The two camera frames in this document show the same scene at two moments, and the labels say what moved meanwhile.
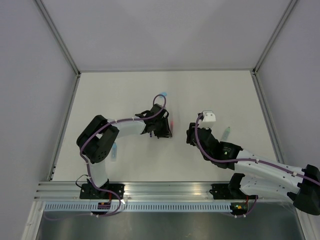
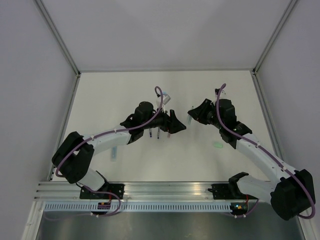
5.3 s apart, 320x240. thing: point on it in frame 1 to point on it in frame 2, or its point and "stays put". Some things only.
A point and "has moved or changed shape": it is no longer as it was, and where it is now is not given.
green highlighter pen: (226, 133) has moved or changed shape
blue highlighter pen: (114, 149) stays put
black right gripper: (188, 132) to (198, 113)
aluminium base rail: (55, 191) stays put
